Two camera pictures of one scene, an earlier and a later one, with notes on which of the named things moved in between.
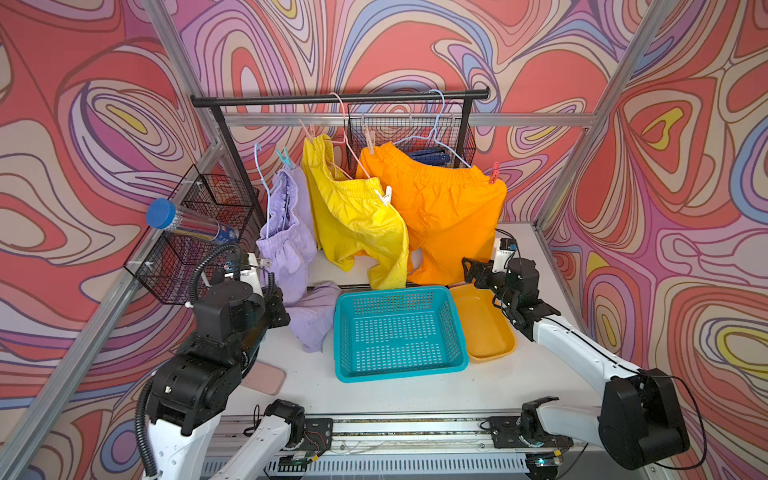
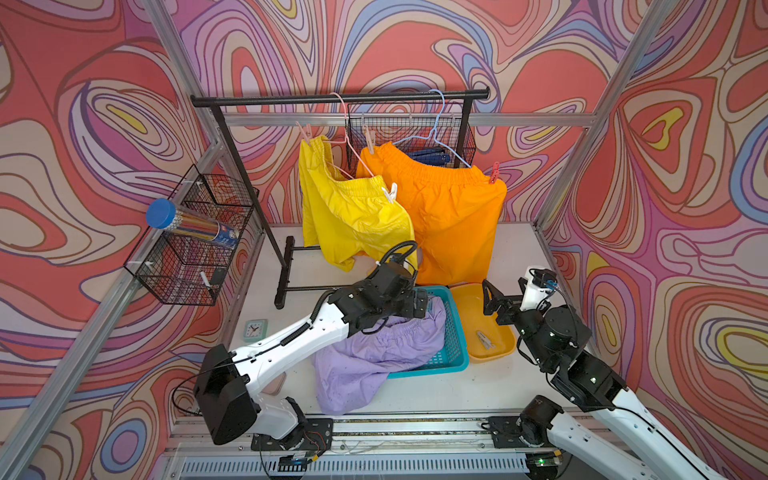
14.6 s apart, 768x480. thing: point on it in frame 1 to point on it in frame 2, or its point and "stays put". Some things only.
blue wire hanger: (433, 132) stays put
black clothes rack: (218, 101) stays put
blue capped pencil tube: (166, 214) stays put
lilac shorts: (288, 252) to (351, 372)
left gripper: (272, 301) to (409, 309)
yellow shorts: (351, 219) stays put
